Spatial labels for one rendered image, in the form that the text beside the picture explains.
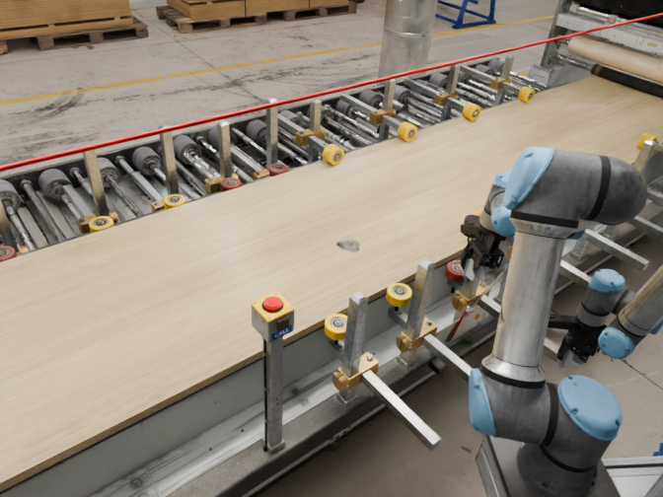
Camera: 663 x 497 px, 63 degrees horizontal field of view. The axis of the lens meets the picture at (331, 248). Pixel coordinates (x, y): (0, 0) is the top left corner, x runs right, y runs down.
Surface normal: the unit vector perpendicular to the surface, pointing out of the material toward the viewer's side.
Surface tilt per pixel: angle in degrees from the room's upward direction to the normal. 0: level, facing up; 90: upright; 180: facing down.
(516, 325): 64
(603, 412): 8
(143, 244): 0
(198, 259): 0
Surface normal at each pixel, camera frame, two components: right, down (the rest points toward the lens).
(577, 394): 0.18, -0.77
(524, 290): -0.50, 0.04
